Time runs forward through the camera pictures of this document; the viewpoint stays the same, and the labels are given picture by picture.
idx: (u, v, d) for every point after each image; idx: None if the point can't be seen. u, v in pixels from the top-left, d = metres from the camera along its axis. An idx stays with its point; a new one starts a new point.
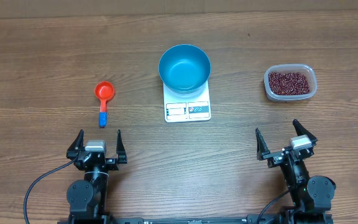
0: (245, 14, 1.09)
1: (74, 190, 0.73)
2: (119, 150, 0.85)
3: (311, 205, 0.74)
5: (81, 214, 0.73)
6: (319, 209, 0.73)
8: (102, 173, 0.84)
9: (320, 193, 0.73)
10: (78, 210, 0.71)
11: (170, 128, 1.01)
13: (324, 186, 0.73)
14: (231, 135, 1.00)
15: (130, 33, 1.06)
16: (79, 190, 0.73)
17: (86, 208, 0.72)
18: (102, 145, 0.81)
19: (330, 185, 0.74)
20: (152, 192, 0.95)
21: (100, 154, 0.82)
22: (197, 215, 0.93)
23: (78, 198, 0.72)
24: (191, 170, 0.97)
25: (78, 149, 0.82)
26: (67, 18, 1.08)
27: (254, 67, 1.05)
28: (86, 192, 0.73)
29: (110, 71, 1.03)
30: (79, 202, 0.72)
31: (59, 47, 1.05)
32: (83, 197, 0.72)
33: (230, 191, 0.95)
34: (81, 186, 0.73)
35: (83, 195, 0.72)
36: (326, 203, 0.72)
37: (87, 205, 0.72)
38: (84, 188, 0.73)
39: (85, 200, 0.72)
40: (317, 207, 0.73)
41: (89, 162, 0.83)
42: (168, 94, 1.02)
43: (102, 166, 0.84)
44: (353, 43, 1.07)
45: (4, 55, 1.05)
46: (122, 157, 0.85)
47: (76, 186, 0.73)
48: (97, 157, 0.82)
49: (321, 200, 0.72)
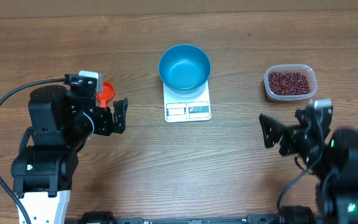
0: (245, 14, 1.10)
1: (43, 90, 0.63)
2: (117, 102, 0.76)
3: (344, 161, 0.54)
5: (43, 118, 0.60)
6: (356, 163, 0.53)
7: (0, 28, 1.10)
8: (86, 117, 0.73)
9: (353, 144, 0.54)
10: (38, 104, 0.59)
11: (170, 128, 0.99)
13: (357, 137, 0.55)
14: (231, 135, 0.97)
15: (131, 35, 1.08)
16: (47, 90, 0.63)
17: (50, 104, 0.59)
18: (99, 74, 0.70)
19: None
20: (152, 192, 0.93)
21: (92, 82, 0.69)
22: (197, 215, 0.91)
23: (41, 96, 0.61)
24: (191, 170, 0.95)
25: (72, 77, 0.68)
26: (69, 18, 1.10)
27: (253, 67, 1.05)
28: (55, 91, 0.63)
29: (110, 71, 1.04)
30: (43, 97, 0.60)
31: (60, 48, 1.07)
32: (51, 94, 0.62)
33: (230, 191, 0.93)
34: (51, 88, 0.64)
35: (50, 92, 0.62)
36: None
37: (53, 104, 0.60)
38: (56, 89, 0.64)
39: (51, 96, 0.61)
40: (351, 158, 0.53)
41: (79, 94, 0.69)
42: (168, 94, 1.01)
43: (91, 110, 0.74)
44: (353, 43, 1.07)
45: (5, 55, 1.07)
46: (117, 116, 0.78)
47: (48, 88, 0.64)
48: (89, 89, 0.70)
49: (357, 152, 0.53)
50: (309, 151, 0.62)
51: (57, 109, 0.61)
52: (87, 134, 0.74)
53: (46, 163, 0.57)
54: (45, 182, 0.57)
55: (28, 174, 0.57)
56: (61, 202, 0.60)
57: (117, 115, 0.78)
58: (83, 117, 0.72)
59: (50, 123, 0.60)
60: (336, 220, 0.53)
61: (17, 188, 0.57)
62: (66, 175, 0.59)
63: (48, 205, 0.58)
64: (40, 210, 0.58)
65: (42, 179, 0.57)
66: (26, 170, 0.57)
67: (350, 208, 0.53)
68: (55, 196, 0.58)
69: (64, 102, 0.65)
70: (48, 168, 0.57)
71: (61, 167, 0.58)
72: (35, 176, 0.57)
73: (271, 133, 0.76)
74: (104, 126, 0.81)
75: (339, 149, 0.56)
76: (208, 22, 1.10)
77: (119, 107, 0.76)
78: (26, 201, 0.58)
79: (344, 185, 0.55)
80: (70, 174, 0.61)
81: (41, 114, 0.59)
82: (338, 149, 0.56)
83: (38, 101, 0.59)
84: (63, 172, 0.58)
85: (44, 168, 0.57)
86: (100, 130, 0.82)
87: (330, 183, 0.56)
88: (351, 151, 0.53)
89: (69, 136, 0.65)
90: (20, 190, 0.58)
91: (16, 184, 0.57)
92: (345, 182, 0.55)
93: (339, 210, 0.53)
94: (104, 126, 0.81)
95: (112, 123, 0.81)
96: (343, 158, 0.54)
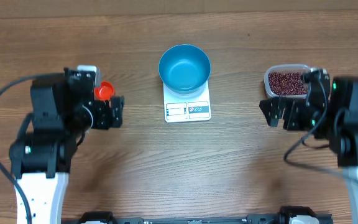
0: (245, 14, 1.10)
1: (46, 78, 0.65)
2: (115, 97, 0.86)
3: (351, 97, 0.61)
5: (43, 102, 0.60)
6: None
7: (0, 28, 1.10)
8: (84, 109, 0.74)
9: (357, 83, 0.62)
10: (41, 88, 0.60)
11: (170, 128, 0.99)
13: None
14: (231, 135, 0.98)
15: (131, 35, 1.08)
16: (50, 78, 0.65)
17: (52, 88, 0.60)
18: (96, 68, 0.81)
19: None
20: (152, 192, 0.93)
21: (89, 75, 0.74)
22: (197, 215, 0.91)
23: (44, 82, 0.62)
24: (191, 170, 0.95)
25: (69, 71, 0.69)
26: (68, 18, 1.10)
27: (253, 67, 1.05)
28: (57, 79, 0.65)
29: (110, 71, 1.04)
30: (46, 83, 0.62)
31: (60, 48, 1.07)
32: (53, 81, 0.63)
33: (231, 191, 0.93)
34: (54, 76, 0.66)
35: (53, 79, 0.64)
36: None
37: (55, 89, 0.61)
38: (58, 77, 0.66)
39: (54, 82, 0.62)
40: (355, 89, 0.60)
41: (79, 87, 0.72)
42: (168, 94, 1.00)
43: (89, 103, 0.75)
44: (353, 43, 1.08)
45: (5, 55, 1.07)
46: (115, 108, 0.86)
47: (50, 76, 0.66)
48: (87, 81, 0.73)
49: None
50: (314, 115, 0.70)
51: (58, 96, 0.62)
52: (85, 127, 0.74)
53: (45, 145, 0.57)
54: (43, 164, 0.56)
55: (27, 155, 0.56)
56: (59, 185, 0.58)
57: (113, 108, 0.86)
58: (82, 110, 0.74)
59: (50, 107, 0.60)
60: (356, 155, 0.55)
61: (15, 170, 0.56)
62: (64, 158, 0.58)
63: (46, 188, 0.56)
64: (38, 191, 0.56)
65: (40, 161, 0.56)
66: (24, 151, 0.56)
67: None
68: (53, 178, 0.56)
69: (66, 91, 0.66)
70: (47, 150, 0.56)
71: (60, 151, 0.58)
72: (34, 157, 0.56)
73: (273, 106, 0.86)
74: (103, 120, 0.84)
75: (342, 89, 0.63)
76: (208, 22, 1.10)
77: (117, 101, 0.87)
78: (23, 182, 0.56)
79: (357, 124, 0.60)
80: (68, 160, 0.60)
81: (43, 98, 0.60)
82: (341, 89, 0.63)
83: (40, 86, 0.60)
84: (61, 155, 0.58)
85: (43, 149, 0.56)
86: (98, 126, 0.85)
87: (344, 123, 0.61)
88: (355, 84, 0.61)
89: (69, 124, 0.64)
90: (18, 172, 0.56)
91: (13, 166, 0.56)
92: (357, 120, 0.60)
93: None
94: (103, 121, 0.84)
95: (109, 117, 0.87)
96: (348, 93, 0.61)
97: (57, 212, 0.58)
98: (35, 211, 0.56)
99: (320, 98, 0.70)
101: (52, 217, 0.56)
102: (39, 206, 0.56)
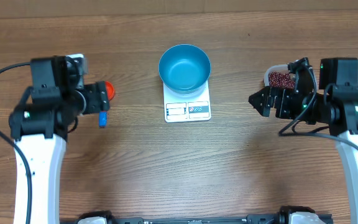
0: (245, 14, 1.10)
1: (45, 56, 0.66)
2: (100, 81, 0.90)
3: (336, 71, 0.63)
5: (43, 75, 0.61)
6: (344, 67, 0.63)
7: (0, 28, 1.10)
8: (78, 93, 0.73)
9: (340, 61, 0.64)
10: (40, 61, 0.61)
11: (169, 128, 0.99)
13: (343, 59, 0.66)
14: (231, 135, 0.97)
15: (131, 35, 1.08)
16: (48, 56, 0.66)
17: (51, 61, 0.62)
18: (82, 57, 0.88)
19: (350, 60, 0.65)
20: (152, 192, 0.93)
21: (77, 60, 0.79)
22: (197, 215, 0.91)
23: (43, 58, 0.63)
24: (191, 170, 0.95)
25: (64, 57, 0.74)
26: (68, 18, 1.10)
27: (253, 67, 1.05)
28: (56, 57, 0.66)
29: (110, 71, 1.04)
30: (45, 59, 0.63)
31: (60, 48, 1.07)
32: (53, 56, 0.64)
33: (231, 191, 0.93)
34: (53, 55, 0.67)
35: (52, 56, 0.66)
36: (352, 61, 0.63)
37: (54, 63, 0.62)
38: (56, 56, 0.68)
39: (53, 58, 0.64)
40: (340, 64, 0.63)
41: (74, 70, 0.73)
42: (168, 94, 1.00)
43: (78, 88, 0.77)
44: (353, 43, 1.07)
45: (5, 55, 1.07)
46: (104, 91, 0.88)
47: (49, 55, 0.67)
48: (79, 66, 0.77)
49: (344, 62, 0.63)
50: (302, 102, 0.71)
51: (57, 70, 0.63)
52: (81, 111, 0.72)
53: (45, 109, 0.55)
54: (41, 127, 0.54)
55: (26, 119, 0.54)
56: (58, 147, 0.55)
57: (100, 91, 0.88)
58: (78, 94, 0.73)
59: (49, 79, 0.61)
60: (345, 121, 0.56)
61: (14, 134, 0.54)
62: (62, 124, 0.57)
63: (46, 149, 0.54)
64: (37, 152, 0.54)
65: (38, 124, 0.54)
66: (23, 115, 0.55)
67: (357, 109, 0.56)
68: (51, 139, 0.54)
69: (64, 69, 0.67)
70: (45, 114, 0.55)
71: (58, 116, 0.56)
72: (33, 121, 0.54)
73: (264, 96, 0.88)
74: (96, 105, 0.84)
75: (328, 67, 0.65)
76: (208, 22, 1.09)
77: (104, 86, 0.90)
78: (23, 143, 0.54)
79: (345, 95, 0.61)
80: (66, 127, 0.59)
81: (42, 71, 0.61)
82: (327, 67, 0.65)
83: (40, 60, 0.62)
84: (60, 120, 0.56)
85: (42, 112, 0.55)
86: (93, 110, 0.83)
87: (332, 96, 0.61)
88: (339, 60, 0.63)
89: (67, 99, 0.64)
90: (17, 135, 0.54)
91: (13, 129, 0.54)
92: (345, 93, 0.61)
93: (345, 111, 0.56)
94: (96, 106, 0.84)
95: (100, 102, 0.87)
96: (334, 68, 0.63)
97: (56, 175, 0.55)
98: (35, 172, 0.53)
99: (307, 82, 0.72)
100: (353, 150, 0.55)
101: (51, 178, 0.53)
102: (39, 165, 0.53)
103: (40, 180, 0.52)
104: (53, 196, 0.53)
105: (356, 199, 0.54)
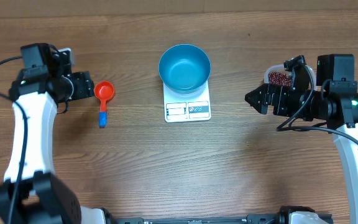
0: (245, 14, 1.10)
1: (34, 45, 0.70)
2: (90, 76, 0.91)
3: (333, 68, 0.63)
5: (32, 58, 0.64)
6: (342, 65, 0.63)
7: (0, 28, 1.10)
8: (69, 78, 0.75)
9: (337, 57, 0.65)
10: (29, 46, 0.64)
11: (169, 128, 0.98)
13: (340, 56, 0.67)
14: (231, 135, 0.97)
15: (131, 35, 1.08)
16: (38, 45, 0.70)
17: (38, 46, 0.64)
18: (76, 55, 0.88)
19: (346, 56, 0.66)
20: (152, 192, 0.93)
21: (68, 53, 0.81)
22: (197, 215, 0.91)
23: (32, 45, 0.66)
24: (191, 170, 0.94)
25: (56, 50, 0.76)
26: (68, 18, 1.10)
27: (253, 67, 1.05)
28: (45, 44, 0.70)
29: (110, 71, 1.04)
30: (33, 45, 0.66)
31: (59, 48, 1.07)
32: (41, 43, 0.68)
33: (231, 191, 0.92)
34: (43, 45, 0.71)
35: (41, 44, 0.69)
36: (348, 58, 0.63)
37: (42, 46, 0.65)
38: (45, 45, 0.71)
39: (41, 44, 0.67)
40: (337, 61, 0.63)
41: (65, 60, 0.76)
42: (168, 94, 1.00)
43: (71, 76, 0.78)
44: (353, 43, 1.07)
45: (5, 55, 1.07)
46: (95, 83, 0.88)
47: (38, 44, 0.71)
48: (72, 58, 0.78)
49: (341, 59, 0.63)
50: (299, 100, 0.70)
51: (45, 53, 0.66)
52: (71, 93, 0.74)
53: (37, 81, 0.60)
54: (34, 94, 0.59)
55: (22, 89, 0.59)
56: (49, 103, 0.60)
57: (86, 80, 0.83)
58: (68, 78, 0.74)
59: (38, 61, 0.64)
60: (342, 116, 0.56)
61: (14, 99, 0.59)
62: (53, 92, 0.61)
63: (39, 99, 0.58)
64: (31, 102, 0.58)
65: (32, 91, 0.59)
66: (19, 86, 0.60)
67: (353, 103, 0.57)
68: (42, 94, 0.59)
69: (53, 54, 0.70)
70: (38, 81, 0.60)
71: (49, 84, 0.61)
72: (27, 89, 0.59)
73: (262, 94, 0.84)
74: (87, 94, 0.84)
75: (325, 63, 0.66)
76: (208, 22, 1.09)
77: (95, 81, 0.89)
78: (22, 96, 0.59)
79: (342, 91, 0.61)
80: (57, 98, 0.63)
81: (31, 55, 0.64)
82: (324, 64, 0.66)
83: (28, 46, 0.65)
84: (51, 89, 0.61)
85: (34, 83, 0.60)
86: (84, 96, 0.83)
87: (328, 92, 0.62)
88: (335, 56, 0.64)
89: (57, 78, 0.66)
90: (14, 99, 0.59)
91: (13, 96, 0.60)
92: (342, 89, 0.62)
93: (342, 105, 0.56)
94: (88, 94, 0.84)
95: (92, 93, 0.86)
96: (332, 65, 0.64)
97: (48, 124, 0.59)
98: (31, 116, 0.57)
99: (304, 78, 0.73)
100: (350, 142, 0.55)
101: (44, 124, 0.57)
102: (34, 112, 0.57)
103: (35, 124, 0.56)
104: (45, 137, 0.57)
105: (354, 191, 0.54)
